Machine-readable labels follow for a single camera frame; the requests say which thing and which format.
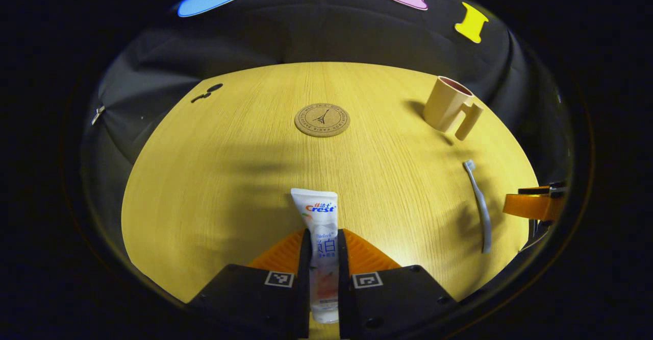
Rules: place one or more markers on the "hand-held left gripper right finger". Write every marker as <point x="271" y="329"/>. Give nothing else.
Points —
<point x="343" y="278"/>

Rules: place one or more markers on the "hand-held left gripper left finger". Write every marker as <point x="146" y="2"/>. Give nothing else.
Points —
<point x="305" y="278"/>

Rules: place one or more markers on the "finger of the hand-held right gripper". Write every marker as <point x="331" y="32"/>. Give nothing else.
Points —
<point x="533" y="206"/>

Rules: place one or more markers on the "grey toothbrush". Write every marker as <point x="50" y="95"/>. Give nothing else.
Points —
<point x="482" y="210"/>

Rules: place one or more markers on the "white toothpaste tube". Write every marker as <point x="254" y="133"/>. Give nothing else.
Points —
<point x="319" y="212"/>

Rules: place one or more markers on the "beige cup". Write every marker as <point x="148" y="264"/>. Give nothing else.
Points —
<point x="445" y="105"/>

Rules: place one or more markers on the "round cork coaster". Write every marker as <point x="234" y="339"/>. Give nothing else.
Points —
<point x="322" y="120"/>

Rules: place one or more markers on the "black backdrop cloth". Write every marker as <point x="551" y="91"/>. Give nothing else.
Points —
<point x="306" y="28"/>

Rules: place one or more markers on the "silver cloth clip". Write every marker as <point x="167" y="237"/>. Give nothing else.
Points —
<point x="98" y="115"/>

